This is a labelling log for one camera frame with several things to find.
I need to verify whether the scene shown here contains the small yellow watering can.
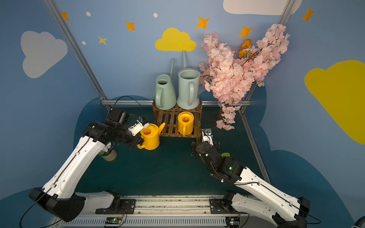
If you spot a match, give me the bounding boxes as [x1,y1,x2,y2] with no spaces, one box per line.
[178,112,194,137]

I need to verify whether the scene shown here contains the large light blue watering can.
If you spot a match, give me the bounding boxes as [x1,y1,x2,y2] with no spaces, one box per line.
[177,50,200,110]

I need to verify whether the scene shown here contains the green watering can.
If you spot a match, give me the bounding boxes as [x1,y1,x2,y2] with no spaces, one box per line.
[154,59,177,110]

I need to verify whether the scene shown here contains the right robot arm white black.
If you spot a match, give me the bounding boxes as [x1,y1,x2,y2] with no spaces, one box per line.
[192,142,310,228]

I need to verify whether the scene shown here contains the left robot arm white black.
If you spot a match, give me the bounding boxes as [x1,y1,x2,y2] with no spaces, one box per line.
[29,119,149,222]

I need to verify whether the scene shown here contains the brown wooden slatted shelf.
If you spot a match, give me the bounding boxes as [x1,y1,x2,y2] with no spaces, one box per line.
[152,99,202,143]

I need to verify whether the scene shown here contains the white flower pot plant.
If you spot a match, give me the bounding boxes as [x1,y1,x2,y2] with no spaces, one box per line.
[98,142,117,162]

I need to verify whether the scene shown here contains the right circuit board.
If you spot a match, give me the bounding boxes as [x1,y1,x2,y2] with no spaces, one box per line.
[225,217,240,228]

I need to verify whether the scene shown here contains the circuit board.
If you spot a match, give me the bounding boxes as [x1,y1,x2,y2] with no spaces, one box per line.
[105,217,123,226]
[225,217,240,228]

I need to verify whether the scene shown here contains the pink cherry blossom tree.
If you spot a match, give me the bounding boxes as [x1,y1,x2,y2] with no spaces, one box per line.
[199,24,290,131]

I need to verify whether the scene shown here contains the left circuit board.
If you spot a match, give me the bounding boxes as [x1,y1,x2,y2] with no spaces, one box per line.
[105,217,123,226]

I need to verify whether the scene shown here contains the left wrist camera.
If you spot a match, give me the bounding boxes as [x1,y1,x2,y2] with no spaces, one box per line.
[105,107,149,136]

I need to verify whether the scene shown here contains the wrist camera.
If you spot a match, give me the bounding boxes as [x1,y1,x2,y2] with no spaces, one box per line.
[202,128,214,145]
[105,107,149,136]

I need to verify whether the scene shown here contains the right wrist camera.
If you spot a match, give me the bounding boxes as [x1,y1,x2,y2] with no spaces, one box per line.
[202,128,214,145]

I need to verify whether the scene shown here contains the aluminium back rail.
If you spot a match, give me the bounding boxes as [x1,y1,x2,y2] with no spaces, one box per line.
[101,99,252,106]

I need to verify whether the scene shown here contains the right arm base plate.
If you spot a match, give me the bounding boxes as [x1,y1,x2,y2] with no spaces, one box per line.
[208,197,247,214]

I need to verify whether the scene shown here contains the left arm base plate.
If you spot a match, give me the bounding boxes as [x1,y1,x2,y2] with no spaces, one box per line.
[95,198,136,214]

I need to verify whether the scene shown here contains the aluminium front rail frame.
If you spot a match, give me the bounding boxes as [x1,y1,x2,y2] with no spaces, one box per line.
[48,195,276,228]

